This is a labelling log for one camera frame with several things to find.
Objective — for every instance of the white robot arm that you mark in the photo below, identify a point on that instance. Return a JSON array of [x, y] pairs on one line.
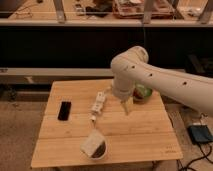
[[131, 67]]

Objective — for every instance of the white bowl dark contents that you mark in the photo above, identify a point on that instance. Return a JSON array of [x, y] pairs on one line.
[[100, 151]]

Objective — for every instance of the cluttered tray on shelf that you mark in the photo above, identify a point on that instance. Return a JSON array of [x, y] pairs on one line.
[[135, 8]]

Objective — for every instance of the translucent yellow tool tip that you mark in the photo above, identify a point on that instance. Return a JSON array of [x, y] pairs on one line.
[[127, 105]]

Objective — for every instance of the black power adapter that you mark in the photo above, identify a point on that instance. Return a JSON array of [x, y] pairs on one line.
[[200, 134]]

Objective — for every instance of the green bowl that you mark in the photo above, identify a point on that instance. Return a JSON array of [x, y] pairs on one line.
[[141, 92]]

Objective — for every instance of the metal shelf rail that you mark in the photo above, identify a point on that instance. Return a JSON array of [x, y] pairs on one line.
[[77, 72]]

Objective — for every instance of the black smartphone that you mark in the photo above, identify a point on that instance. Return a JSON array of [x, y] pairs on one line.
[[64, 111]]

